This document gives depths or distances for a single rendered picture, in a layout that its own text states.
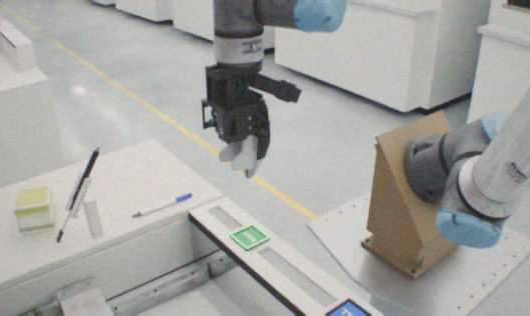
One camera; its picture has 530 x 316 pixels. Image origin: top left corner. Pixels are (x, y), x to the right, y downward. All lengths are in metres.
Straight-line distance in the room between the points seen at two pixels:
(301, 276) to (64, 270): 0.44
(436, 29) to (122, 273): 3.24
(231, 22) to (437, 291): 0.69
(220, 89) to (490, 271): 0.74
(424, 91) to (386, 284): 3.05
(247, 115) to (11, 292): 0.53
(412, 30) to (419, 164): 2.75
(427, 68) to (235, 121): 3.27
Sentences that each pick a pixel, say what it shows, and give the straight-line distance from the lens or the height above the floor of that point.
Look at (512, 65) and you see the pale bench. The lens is 3.31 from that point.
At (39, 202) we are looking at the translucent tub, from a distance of 0.96.
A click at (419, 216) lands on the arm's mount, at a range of 1.00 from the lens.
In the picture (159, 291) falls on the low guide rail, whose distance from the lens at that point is 0.97.
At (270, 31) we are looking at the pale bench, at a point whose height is 0.27.
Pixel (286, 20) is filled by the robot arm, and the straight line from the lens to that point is 0.64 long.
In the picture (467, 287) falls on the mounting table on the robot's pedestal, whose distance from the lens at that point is 1.08.
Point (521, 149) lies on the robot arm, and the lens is 0.68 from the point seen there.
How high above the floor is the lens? 1.52
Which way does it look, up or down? 29 degrees down
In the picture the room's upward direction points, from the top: straight up
